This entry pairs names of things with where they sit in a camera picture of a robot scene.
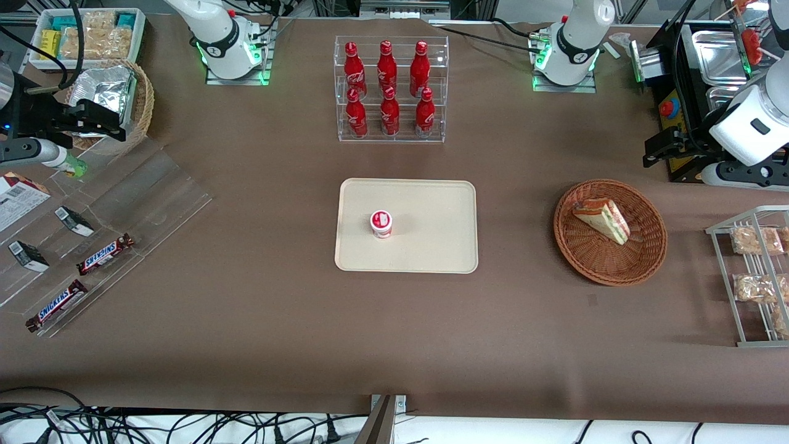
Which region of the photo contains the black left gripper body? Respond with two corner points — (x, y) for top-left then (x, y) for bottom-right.
(675, 122), (716, 166)

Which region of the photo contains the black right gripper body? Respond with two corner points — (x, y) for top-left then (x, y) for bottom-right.
(0, 91), (78, 139)

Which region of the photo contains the triangular sandwich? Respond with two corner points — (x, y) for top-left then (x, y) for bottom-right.
(572, 199), (631, 245)

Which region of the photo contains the tan wicker basket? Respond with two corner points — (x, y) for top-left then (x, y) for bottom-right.
(65, 59), (155, 155)

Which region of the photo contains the steel warmer tray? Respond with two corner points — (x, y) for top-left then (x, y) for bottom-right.
(689, 30), (750, 86)
(705, 86), (742, 113)

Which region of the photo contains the brown wicker basket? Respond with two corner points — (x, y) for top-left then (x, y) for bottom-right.
(554, 179), (668, 287)

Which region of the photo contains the beige plastic tray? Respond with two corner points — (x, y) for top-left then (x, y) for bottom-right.
(335, 178), (478, 274)

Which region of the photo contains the silver foil bag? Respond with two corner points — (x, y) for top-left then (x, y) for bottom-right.
(69, 65), (136, 136)

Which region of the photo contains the clear rice cracker pack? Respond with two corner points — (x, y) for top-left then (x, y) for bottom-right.
(60, 27), (134, 60)
(77, 10), (119, 31)

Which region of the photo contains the black food warmer case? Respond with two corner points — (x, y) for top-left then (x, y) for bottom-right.
(644, 0), (789, 184)

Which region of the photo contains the red white paper carton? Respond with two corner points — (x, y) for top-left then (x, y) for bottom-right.
(0, 173), (51, 232)

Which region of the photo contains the white plastic bin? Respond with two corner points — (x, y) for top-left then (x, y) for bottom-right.
(29, 7), (147, 72)

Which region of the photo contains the clear acrylic display stand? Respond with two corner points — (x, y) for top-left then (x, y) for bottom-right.
(0, 136), (213, 339)

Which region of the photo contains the small black white box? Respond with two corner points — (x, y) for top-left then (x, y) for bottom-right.
(55, 207), (95, 237)
(9, 240), (50, 273)

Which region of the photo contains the brown snickers bar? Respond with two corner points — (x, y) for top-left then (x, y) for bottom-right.
(76, 233), (135, 276)
(25, 279), (89, 333)

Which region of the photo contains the red cola bottle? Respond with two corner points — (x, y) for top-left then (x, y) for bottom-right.
(414, 88), (436, 138)
(380, 86), (401, 136)
(377, 41), (398, 93)
(345, 88), (369, 138)
(409, 41), (431, 97)
(343, 42), (368, 99)

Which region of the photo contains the clear acrylic bottle rack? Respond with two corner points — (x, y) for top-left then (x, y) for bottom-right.
(335, 35), (449, 144)

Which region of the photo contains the brown table cloth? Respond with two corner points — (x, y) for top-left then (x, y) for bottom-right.
(0, 12), (789, 426)

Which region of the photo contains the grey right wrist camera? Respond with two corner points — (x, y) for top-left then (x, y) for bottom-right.
(0, 139), (68, 170)

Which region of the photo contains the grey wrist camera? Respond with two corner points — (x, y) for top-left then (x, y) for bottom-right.
(701, 160), (789, 189)
(0, 139), (68, 170)

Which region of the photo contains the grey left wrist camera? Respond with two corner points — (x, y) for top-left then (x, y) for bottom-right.
(701, 160), (789, 189)

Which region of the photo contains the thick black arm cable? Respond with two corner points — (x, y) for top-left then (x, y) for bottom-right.
(25, 0), (85, 94)

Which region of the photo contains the grey wire rack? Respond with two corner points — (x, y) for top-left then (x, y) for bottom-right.
(706, 206), (789, 348)

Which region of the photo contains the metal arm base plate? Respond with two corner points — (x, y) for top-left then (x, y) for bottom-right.
(531, 25), (597, 94)
(205, 18), (272, 86)

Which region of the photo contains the black table cable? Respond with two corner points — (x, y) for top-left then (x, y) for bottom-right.
(431, 17), (546, 54)

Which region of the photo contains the metal edge bracket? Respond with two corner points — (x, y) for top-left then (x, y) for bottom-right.
(370, 395), (407, 415)

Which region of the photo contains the grey camera post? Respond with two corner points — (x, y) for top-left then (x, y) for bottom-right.
(356, 395), (396, 444)

